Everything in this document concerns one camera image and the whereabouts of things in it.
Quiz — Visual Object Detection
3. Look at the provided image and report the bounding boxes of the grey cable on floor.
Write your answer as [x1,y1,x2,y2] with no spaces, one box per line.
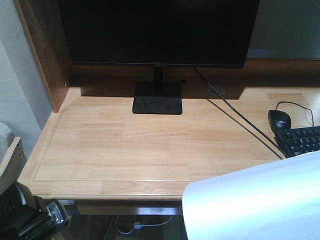
[103,214,175,240]

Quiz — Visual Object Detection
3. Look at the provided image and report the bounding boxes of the black keyboard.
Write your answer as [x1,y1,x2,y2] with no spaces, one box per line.
[275,126,320,158]

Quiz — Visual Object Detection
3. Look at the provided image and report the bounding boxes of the wooden computer desk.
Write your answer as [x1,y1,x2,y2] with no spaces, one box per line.
[14,0,320,213]

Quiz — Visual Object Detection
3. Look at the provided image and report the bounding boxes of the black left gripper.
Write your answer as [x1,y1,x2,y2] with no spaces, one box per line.
[0,181,45,240]

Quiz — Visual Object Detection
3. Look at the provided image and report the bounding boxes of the white paper stack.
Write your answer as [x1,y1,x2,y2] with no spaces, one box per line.
[182,152,320,240]

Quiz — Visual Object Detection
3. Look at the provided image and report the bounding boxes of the black monitor cable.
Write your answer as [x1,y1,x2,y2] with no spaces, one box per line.
[192,67,286,159]

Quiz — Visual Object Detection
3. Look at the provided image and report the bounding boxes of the wooden chair white cushion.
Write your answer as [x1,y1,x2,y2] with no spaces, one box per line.
[0,122,26,195]

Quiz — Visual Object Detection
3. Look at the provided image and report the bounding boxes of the black monitor with stand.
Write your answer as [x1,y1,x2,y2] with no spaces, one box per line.
[58,0,260,115]

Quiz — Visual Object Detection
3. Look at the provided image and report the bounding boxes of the black stapler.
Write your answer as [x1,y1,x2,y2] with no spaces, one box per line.
[17,196,70,240]

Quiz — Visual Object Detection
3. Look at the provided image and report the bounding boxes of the black computer mouse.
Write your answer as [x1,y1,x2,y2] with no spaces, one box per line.
[268,109,292,132]

